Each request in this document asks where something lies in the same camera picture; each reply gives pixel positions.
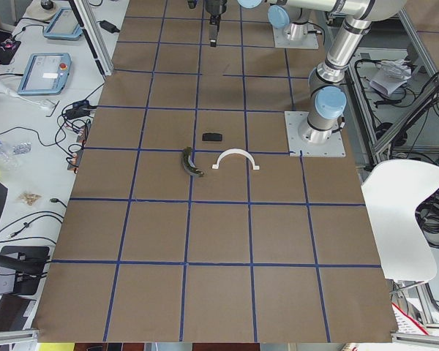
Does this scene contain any blue teach pendant near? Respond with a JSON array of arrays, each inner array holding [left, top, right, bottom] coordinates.
[[18, 53, 72, 96]]

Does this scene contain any olive curved metal part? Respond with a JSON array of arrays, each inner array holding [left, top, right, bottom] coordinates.
[[181, 146, 205, 178]]

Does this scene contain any black brake pad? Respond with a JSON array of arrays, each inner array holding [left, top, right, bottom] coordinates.
[[202, 132, 223, 143]]

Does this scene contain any black power adapter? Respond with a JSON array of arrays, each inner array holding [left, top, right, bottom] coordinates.
[[98, 20, 120, 34]]

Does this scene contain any plastic water bottle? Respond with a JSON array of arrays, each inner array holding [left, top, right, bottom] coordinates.
[[0, 140, 32, 162]]

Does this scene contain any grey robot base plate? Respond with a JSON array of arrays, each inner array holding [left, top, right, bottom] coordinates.
[[285, 111, 346, 158]]

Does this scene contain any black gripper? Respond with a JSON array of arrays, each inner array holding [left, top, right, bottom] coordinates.
[[204, 0, 228, 47]]

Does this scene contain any white curved plastic bracket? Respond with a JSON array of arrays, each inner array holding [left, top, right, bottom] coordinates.
[[211, 148, 260, 170]]

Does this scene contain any blue teach pendant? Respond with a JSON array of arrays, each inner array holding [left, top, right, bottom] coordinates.
[[43, 7, 83, 40], [18, 53, 72, 96]]

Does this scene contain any white chair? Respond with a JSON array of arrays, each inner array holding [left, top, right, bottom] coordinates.
[[361, 159, 439, 283]]

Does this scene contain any blue teach pendant far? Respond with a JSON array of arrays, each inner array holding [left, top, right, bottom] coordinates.
[[43, 7, 83, 40]]

